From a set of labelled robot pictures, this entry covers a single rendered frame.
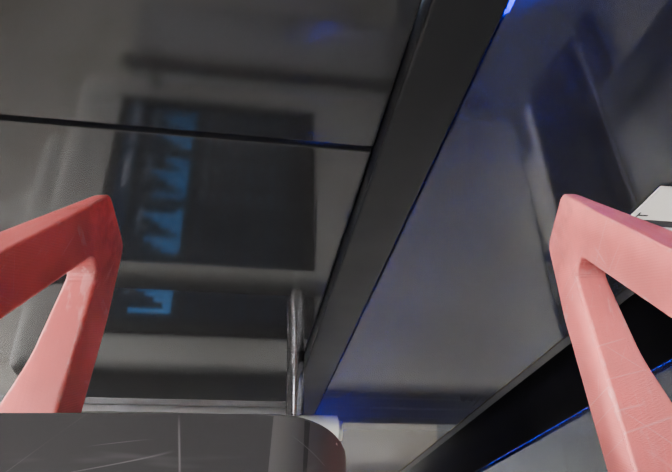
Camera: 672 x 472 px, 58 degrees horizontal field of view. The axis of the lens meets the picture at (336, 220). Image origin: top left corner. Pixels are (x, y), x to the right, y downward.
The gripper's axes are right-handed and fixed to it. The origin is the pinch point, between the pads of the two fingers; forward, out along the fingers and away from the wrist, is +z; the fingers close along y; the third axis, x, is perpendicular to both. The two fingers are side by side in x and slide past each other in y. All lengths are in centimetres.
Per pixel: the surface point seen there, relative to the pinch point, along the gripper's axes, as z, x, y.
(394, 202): 18.5, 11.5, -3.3
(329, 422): 21.8, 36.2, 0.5
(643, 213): 19.2, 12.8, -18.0
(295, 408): 22.9, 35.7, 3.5
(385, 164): 17.3, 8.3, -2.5
